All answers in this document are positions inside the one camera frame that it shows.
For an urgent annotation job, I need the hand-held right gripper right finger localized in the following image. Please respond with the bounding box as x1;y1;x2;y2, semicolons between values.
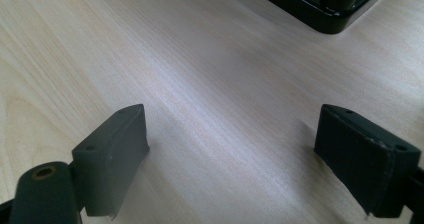
313;103;422;218

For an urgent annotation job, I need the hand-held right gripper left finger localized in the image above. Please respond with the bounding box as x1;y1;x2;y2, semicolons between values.
71;103;150;219

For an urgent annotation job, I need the red and black shoe rack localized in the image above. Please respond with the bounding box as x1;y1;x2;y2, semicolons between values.
243;0;398;35

